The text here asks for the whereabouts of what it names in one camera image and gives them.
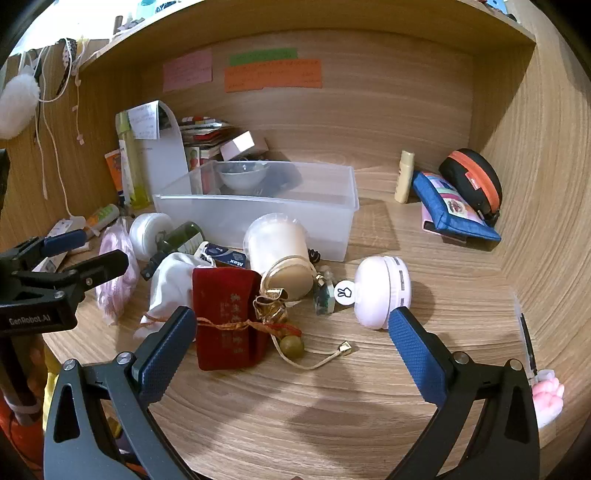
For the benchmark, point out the pink paw toy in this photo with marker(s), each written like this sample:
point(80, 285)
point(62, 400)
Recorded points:
point(547, 399)

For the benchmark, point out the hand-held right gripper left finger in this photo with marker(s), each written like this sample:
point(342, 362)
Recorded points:
point(166, 350)

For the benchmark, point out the small blue box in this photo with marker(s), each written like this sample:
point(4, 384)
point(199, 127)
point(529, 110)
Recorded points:
point(231, 261)

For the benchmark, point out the pink notebook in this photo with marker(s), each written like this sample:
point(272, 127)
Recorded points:
point(427, 221)

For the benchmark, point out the gold ornament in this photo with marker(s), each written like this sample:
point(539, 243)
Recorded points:
point(270, 307)

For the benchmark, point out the small glass bottle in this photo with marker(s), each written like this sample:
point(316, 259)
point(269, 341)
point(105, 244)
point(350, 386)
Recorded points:
point(324, 297)

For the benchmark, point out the red cloth pouch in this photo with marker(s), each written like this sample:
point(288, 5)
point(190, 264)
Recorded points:
point(221, 323)

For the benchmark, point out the white paper receipt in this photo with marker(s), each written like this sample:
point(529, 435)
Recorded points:
point(164, 157)

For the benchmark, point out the pink ribbon spool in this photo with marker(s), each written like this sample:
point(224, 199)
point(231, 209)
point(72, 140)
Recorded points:
point(113, 304)

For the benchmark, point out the round white tape dispenser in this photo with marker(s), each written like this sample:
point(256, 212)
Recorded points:
point(277, 240)

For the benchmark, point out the white cloth bag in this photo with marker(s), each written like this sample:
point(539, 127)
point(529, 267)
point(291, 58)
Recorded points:
point(171, 277)

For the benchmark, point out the pink round device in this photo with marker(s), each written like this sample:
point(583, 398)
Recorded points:
point(376, 290)

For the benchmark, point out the white bowl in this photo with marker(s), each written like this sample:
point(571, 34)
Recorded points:
point(242, 180)

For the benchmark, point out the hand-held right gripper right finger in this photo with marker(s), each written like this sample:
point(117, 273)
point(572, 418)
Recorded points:
point(415, 355)

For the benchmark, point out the white round case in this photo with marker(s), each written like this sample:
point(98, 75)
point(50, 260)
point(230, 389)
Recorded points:
point(147, 233)

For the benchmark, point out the small white box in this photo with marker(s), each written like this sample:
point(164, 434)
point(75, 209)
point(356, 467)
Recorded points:
point(238, 145)

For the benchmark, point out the orange sticky note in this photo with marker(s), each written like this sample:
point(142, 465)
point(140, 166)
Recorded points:
point(272, 76)

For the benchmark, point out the stack of packets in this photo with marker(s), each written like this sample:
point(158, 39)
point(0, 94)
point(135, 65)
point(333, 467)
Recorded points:
point(203, 136)

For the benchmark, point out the clear plastic zip bag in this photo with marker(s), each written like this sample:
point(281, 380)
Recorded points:
point(277, 217)

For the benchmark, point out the black pen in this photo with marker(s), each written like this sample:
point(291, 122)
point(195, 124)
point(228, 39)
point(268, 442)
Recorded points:
point(527, 337)

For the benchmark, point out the white fluffy pompom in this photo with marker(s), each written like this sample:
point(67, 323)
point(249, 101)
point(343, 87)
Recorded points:
point(16, 104)

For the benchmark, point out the green sticky note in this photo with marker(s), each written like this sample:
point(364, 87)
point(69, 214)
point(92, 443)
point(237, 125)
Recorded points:
point(263, 56)

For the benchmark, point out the pink sticky note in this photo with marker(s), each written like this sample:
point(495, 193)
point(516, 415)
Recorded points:
point(187, 70)

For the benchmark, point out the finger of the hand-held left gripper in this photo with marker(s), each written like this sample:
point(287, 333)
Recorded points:
point(99, 267)
point(64, 241)

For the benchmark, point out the blue patchwork pouch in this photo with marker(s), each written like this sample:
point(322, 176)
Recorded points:
point(443, 207)

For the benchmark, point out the green white tube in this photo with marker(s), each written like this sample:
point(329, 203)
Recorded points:
point(102, 217)

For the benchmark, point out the yellow-green bottle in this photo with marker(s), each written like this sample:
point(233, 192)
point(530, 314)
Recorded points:
point(129, 166)

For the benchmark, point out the white round tag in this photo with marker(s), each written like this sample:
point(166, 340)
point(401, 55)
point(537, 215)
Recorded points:
point(344, 292)

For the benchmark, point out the wooden desktop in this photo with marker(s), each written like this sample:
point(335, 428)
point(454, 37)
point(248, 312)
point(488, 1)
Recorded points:
point(323, 406)

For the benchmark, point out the white paper packet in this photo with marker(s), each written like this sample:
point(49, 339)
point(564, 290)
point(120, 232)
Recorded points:
point(57, 228)

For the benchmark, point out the black orange zip case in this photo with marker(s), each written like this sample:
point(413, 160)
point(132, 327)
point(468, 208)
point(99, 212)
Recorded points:
point(471, 177)

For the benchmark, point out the dark green bottle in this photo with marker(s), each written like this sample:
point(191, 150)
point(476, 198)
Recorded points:
point(182, 235)

